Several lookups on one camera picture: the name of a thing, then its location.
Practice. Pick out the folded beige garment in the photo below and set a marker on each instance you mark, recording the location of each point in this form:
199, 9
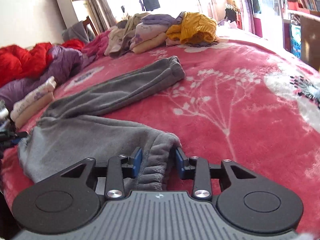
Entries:
35, 110

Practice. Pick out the purple curtain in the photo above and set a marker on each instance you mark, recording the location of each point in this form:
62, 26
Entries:
251, 5

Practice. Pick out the blue printed bag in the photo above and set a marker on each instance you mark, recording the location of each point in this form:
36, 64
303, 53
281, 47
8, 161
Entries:
296, 41

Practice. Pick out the lilac fleece garment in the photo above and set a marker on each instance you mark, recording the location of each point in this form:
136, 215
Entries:
157, 18

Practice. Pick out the crumpled pink garment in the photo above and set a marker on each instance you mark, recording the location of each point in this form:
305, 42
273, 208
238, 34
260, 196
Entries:
97, 43

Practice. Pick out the hanging dark clothes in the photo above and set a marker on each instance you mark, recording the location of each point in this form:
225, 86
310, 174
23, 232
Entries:
150, 0

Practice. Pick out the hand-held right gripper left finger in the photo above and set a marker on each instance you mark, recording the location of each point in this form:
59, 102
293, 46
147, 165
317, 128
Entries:
137, 162

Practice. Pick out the folded pale floral garment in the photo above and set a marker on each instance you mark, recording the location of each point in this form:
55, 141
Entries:
147, 33

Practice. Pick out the purple quilt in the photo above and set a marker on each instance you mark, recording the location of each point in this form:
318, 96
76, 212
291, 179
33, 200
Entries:
62, 65

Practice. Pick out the red box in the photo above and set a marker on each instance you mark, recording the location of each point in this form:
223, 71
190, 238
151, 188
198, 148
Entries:
293, 5

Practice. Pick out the red quilt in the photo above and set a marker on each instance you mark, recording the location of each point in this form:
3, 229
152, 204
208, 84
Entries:
22, 60

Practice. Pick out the brown patterned curtain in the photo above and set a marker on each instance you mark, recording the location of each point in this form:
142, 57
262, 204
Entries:
100, 2

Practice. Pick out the yellow knit sweater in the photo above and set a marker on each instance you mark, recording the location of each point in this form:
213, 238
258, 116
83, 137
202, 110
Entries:
195, 27

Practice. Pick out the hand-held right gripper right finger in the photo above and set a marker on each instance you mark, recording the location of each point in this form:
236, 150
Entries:
178, 163

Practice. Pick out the folded white floral garment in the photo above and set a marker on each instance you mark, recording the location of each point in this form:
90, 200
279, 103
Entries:
32, 100

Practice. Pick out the wooden chair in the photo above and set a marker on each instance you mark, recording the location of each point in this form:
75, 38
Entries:
88, 25

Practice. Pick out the clothes on hangers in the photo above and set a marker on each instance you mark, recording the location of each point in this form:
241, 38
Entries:
231, 13

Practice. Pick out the pink floral blanket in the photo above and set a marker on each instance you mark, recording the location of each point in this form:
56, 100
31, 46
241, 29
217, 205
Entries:
237, 105

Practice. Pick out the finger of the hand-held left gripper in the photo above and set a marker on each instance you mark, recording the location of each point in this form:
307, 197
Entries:
12, 137

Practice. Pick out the folded cream garment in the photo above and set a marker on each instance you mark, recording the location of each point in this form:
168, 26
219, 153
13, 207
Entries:
150, 43

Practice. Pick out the white standing air conditioner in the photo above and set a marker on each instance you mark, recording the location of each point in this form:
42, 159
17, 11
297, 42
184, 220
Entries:
71, 7

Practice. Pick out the grey fleece pants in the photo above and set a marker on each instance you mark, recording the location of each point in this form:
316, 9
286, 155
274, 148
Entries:
82, 135

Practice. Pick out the khaki garment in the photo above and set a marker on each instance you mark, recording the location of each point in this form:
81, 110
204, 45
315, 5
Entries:
130, 27

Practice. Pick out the grey garment on chair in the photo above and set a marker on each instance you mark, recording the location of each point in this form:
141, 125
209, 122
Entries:
75, 32

